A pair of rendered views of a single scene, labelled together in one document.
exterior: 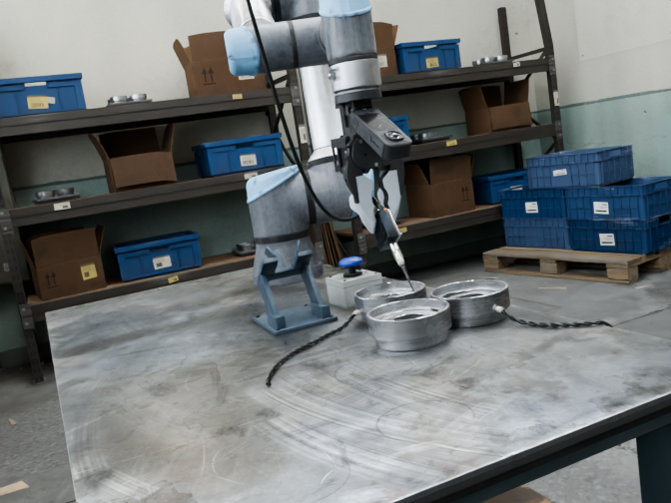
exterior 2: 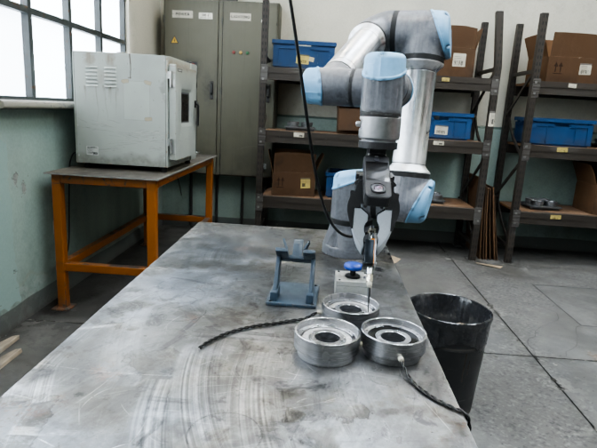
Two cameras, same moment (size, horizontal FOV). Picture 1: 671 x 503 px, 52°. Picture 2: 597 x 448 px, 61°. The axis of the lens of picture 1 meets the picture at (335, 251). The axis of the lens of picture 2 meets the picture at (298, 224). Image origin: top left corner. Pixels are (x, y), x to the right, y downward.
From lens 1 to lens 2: 0.40 m
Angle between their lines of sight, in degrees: 26
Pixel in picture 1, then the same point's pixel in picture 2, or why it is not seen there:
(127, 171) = (348, 119)
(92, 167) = (330, 110)
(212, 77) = not seen: hidden behind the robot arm
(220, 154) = not seen: hidden behind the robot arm
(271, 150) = (462, 126)
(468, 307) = (376, 348)
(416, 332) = (314, 354)
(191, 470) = (77, 396)
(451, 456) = not seen: outside the picture
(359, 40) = (382, 101)
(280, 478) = (97, 432)
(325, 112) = (405, 135)
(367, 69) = (383, 126)
